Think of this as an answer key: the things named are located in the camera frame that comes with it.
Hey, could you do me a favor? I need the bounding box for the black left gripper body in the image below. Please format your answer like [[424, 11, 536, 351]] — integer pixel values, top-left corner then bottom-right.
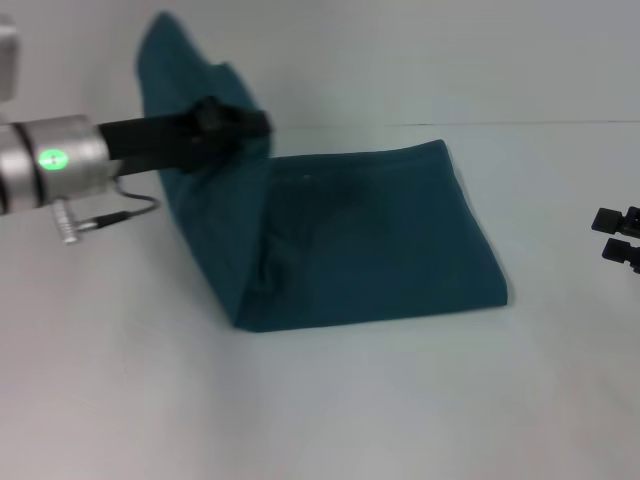
[[96, 110, 213, 175]]

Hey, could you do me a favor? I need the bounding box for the teal blue t-shirt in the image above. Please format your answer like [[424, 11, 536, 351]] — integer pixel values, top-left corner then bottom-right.
[[133, 10, 517, 336]]

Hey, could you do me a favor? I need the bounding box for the dark red cable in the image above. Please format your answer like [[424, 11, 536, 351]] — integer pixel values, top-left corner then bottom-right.
[[51, 172, 162, 247]]

